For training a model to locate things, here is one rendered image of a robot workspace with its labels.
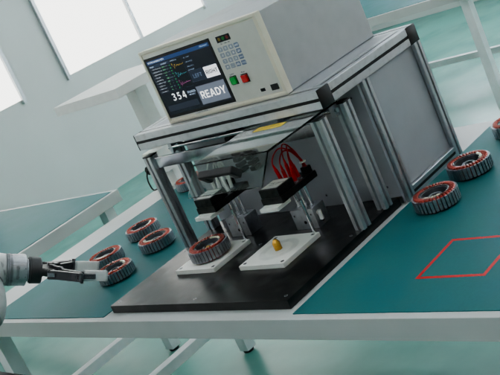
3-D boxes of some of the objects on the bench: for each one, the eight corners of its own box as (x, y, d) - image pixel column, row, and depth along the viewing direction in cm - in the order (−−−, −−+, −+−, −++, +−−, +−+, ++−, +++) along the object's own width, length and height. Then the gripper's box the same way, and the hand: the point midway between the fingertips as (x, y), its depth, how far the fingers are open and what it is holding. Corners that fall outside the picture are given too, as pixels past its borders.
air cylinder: (251, 235, 247) (243, 216, 246) (232, 236, 253) (224, 219, 251) (263, 225, 251) (254, 207, 249) (244, 228, 256) (236, 210, 255)
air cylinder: (319, 228, 230) (311, 208, 229) (297, 230, 235) (289, 211, 234) (330, 218, 233) (322, 199, 232) (309, 220, 239) (300, 202, 237)
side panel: (411, 202, 227) (361, 81, 219) (401, 202, 229) (352, 83, 221) (463, 152, 245) (420, 39, 237) (453, 153, 247) (410, 42, 239)
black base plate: (291, 309, 197) (286, 300, 196) (113, 313, 243) (109, 306, 242) (402, 204, 228) (398, 196, 227) (225, 225, 273) (222, 219, 273)
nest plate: (285, 268, 215) (283, 263, 214) (240, 271, 225) (238, 266, 225) (321, 236, 225) (318, 231, 224) (277, 239, 235) (274, 236, 235)
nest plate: (215, 272, 232) (213, 268, 232) (176, 274, 243) (175, 271, 242) (251, 242, 242) (249, 238, 242) (213, 246, 253) (211, 242, 252)
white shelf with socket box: (174, 213, 312) (114, 88, 301) (109, 222, 339) (53, 108, 327) (238, 166, 335) (185, 49, 324) (172, 178, 361) (122, 71, 350)
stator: (454, 187, 223) (448, 173, 222) (446, 174, 234) (441, 161, 233) (498, 170, 221) (493, 155, 220) (489, 157, 232) (484, 143, 231)
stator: (105, 290, 263) (99, 279, 262) (97, 282, 274) (92, 271, 273) (140, 271, 266) (134, 260, 265) (132, 264, 277) (126, 253, 276)
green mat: (103, 317, 243) (103, 316, 243) (-11, 319, 287) (-12, 318, 286) (307, 159, 304) (306, 158, 304) (187, 180, 348) (187, 180, 348)
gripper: (21, 274, 273) (94, 274, 280) (30, 292, 250) (110, 293, 257) (23, 248, 272) (96, 250, 280) (33, 265, 249) (112, 266, 256)
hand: (99, 271), depth 268 cm, fingers open, 13 cm apart
